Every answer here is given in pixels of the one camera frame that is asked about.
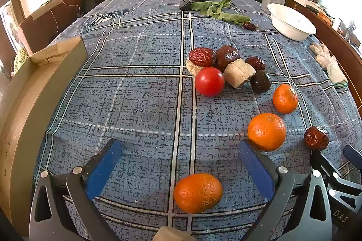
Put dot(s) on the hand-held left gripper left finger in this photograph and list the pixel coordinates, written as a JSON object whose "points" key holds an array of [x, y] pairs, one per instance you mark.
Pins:
{"points": [[103, 170]]}

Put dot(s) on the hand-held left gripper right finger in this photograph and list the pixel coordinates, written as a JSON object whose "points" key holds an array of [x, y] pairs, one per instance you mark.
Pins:
{"points": [[256, 170]]}

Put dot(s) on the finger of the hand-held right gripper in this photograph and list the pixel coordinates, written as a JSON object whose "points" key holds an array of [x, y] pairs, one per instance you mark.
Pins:
{"points": [[322, 163], [353, 154]]}

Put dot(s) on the orange mandarin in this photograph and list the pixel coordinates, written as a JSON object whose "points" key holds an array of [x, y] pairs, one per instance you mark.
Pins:
{"points": [[198, 193], [266, 132], [285, 98]]}

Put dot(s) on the dark purple plum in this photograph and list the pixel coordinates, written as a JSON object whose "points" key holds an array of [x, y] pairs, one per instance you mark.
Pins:
{"points": [[260, 82]]}

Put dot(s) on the cardboard box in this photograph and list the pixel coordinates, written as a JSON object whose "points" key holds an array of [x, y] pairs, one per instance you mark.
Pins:
{"points": [[28, 116]]}

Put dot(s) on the red tomato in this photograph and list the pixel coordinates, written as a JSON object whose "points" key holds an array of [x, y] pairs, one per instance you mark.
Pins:
{"points": [[209, 82]]}

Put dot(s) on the dried red date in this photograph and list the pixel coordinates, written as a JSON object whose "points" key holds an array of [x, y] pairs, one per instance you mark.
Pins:
{"points": [[249, 26], [201, 56], [227, 55], [255, 62], [316, 137]]}

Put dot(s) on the beige bun piece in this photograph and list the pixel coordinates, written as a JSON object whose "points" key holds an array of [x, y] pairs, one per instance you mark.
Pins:
{"points": [[192, 69]]}

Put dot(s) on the blue patterned blanket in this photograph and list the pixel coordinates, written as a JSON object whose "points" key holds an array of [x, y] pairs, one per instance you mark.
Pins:
{"points": [[141, 102]]}

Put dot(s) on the white work glove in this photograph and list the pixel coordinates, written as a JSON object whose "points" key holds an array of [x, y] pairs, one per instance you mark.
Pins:
{"points": [[329, 61]]}

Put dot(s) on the wooden sideboard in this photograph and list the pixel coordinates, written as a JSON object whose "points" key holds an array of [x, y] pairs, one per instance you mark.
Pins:
{"points": [[336, 40]]}

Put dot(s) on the green patterned cloth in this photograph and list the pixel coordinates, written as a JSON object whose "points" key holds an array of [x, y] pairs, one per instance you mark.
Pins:
{"points": [[20, 60]]}

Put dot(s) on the white bowl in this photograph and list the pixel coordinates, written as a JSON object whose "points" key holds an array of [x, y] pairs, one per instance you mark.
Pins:
{"points": [[291, 21]]}

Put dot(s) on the brown armchair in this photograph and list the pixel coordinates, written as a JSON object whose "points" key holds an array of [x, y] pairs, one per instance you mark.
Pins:
{"points": [[59, 17]]}

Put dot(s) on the wooden framed door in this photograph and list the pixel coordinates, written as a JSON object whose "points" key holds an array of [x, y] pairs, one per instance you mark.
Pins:
{"points": [[8, 20]]}

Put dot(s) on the black pouch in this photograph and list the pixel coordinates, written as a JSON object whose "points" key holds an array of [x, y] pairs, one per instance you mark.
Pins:
{"points": [[185, 5]]}

